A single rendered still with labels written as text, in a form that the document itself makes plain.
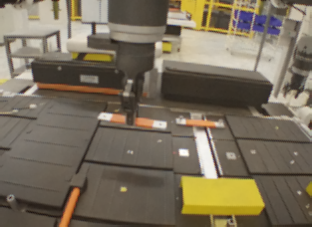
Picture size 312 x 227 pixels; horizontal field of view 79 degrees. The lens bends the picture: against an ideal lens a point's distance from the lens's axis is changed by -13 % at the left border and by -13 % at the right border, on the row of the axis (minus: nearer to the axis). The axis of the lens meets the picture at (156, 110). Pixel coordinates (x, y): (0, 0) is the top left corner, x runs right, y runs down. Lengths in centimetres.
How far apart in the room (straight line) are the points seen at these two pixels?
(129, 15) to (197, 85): 49
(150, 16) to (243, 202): 37
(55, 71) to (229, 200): 71
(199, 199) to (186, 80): 47
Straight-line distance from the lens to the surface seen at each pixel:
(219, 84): 80
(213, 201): 43
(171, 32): 508
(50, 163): 51
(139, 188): 45
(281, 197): 53
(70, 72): 83
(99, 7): 956
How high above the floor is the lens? 135
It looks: 30 degrees down
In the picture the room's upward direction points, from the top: 6 degrees clockwise
